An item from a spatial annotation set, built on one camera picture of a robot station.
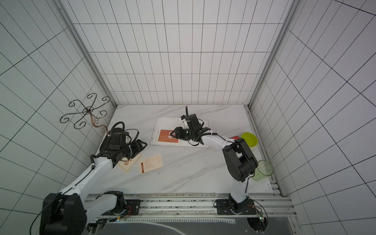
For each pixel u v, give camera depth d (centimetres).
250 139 101
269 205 76
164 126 107
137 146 74
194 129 71
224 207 72
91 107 76
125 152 70
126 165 88
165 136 98
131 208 71
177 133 80
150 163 88
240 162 48
